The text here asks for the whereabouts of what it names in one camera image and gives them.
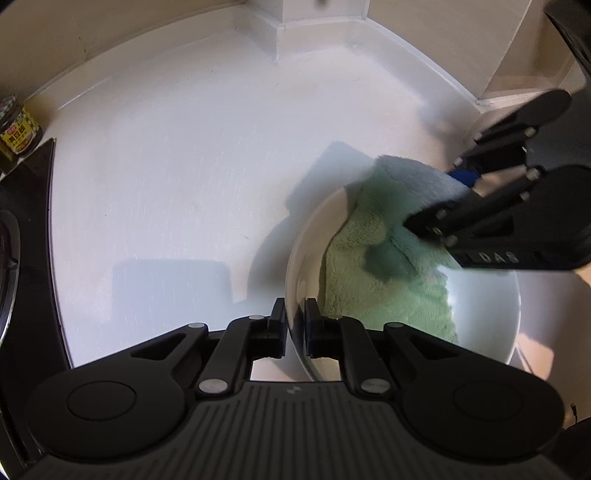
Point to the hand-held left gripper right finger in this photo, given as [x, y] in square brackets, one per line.
[314, 325]

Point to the checkered lid sauce jar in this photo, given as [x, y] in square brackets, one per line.
[18, 134]

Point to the black glass gas cooktop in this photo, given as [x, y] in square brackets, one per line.
[34, 240]

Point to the metal burner grate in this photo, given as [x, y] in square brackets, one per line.
[7, 277]

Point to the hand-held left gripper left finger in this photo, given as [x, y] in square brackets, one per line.
[277, 325]

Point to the green grey cleaning cloth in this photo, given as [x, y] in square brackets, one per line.
[369, 286]

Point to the white patterned bowl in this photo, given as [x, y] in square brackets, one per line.
[485, 314]

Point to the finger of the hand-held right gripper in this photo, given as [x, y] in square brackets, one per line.
[503, 134]
[475, 212]

